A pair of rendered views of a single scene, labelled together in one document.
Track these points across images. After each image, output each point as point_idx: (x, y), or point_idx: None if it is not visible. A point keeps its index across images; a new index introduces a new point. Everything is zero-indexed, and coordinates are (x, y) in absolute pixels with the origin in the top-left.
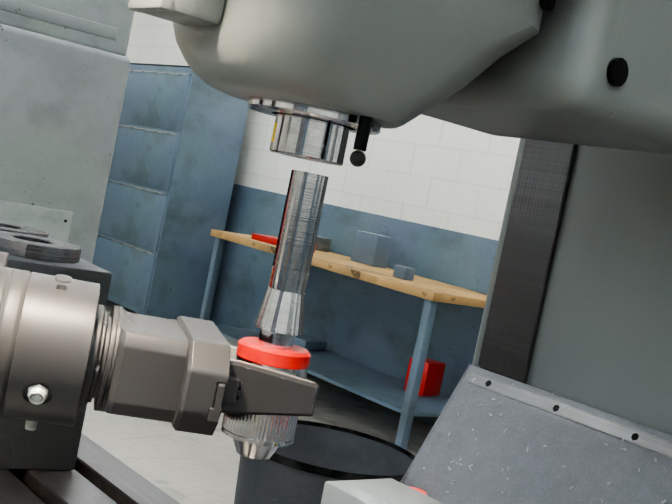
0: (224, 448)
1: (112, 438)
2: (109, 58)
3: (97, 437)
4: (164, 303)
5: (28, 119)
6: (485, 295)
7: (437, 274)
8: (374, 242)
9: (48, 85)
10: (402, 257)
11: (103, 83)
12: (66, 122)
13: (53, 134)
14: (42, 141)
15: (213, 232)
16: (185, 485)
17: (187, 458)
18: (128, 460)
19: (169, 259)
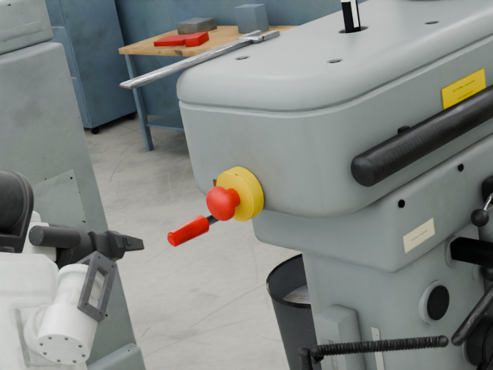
0: (218, 236)
1: (139, 266)
2: (48, 51)
3: (128, 270)
4: (101, 111)
5: (16, 125)
6: None
7: (311, 18)
8: (252, 14)
9: (17, 94)
10: (277, 12)
11: (52, 71)
12: (41, 112)
13: (37, 125)
14: (31, 134)
15: (121, 51)
16: (210, 285)
17: (199, 259)
18: (161, 281)
19: (90, 76)
